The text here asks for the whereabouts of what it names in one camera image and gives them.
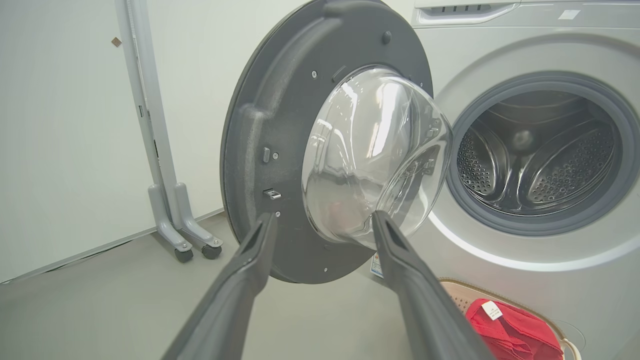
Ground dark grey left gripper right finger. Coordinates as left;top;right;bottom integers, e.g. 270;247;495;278
372;210;496;360

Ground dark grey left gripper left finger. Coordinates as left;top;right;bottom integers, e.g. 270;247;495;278
162;212;278;360

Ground white partition panel on casters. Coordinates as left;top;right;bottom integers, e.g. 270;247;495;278
131;0;328;261
0;0;194;286

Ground red and white clothes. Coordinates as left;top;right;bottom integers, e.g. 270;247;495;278
465;298;565;360

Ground white front-load washing machine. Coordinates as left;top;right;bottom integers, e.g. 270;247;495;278
370;0;640;360

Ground cream perforated laundry basket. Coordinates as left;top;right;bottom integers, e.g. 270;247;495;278
439;277;583;360

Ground black round washer door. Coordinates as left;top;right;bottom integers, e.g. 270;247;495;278
220;0;455;285

